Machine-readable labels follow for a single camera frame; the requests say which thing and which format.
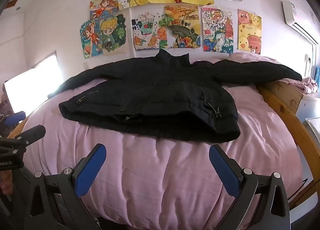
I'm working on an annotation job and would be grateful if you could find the pink duvet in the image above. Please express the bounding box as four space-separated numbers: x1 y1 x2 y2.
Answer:
21 52 305 230

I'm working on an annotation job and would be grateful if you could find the white bedside cabinet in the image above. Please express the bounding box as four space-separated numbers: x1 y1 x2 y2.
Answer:
295 93 320 123

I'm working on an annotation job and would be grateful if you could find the orange-haired girl blue drawing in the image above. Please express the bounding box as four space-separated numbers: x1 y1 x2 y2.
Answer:
79 19 103 59

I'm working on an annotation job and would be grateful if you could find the swimming girl drawing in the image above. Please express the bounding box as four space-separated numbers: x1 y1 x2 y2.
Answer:
89 0 120 20

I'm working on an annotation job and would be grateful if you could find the pink crumpled cloth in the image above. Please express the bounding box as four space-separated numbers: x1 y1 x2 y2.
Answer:
282 77 318 94

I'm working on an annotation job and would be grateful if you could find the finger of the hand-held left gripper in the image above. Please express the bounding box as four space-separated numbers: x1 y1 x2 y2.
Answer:
0 110 27 131
7 124 47 155

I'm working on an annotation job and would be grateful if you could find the black puffer jacket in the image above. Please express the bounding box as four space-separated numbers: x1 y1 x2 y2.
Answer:
59 49 303 143

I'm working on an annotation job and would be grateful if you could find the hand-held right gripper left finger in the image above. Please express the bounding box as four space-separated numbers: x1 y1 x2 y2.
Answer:
25 143 107 230

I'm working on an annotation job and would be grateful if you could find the white air conditioner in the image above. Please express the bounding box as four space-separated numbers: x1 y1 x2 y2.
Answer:
281 0 320 45

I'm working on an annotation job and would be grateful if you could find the dragon and buildings drawing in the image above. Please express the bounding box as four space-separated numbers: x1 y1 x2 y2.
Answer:
201 6 235 54

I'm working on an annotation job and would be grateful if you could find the landscape drawing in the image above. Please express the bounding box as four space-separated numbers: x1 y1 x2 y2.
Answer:
164 5 202 49

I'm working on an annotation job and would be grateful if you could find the person's left hand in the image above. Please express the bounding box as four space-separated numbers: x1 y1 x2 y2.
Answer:
0 171 13 195

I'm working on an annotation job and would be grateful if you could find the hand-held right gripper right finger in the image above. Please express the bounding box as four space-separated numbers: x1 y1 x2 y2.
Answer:
209 144 292 230

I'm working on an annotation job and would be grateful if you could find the wooden bed frame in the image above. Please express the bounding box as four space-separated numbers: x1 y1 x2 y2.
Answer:
256 80 320 209

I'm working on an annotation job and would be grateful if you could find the pink bears and chicks drawing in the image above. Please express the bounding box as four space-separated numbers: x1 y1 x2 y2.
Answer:
237 9 262 55

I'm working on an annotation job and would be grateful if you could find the blonde character drawing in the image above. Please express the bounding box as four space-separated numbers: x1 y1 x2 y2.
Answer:
99 13 130 57

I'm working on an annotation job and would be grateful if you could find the white wall pipe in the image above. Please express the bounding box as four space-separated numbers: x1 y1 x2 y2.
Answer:
304 54 312 78

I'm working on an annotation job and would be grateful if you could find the oranges and cup drawing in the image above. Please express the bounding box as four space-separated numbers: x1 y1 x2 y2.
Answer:
131 11 168 51

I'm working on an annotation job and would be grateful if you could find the bright window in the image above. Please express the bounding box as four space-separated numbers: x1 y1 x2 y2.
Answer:
4 51 65 118

